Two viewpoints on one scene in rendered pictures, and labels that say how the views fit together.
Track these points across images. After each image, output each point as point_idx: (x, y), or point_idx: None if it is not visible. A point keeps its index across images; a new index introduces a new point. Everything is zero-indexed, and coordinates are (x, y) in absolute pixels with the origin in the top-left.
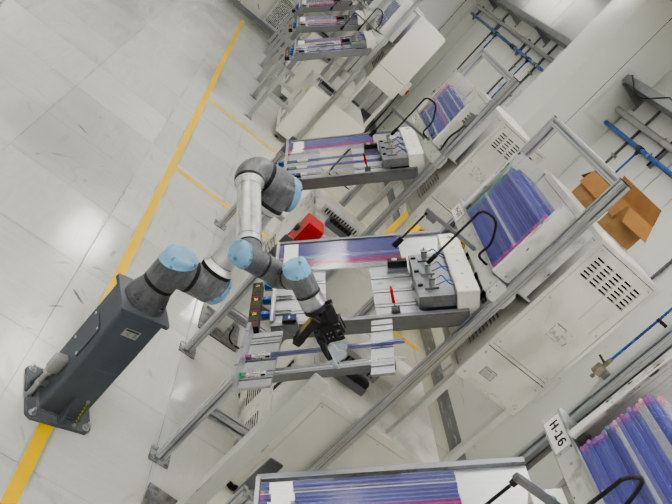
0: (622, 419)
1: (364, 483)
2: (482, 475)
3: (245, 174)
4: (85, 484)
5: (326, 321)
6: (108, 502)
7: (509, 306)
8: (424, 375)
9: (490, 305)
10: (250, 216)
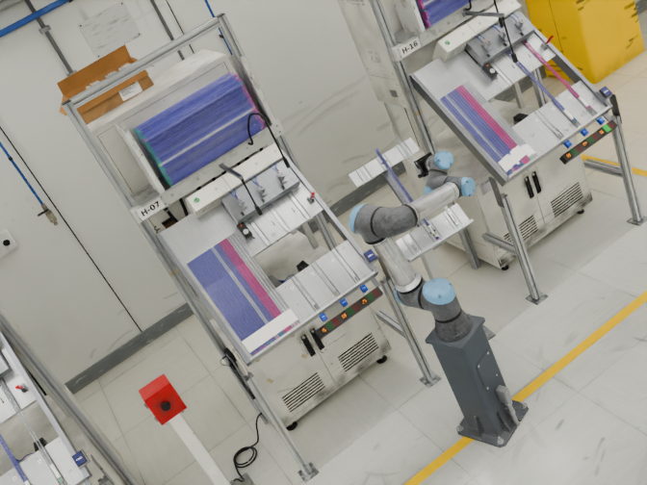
0: (424, 0)
1: (476, 131)
2: (432, 88)
3: (414, 209)
4: (508, 363)
5: None
6: (498, 352)
7: None
8: None
9: (283, 134)
10: (441, 191)
